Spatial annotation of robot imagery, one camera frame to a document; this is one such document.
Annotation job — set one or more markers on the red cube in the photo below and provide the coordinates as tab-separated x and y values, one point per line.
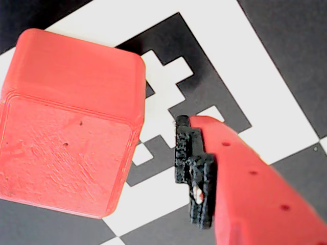
71	122

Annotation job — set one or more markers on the black white marker mat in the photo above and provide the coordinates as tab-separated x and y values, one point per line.
230	63

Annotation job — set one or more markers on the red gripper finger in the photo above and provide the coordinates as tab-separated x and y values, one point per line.
245	183

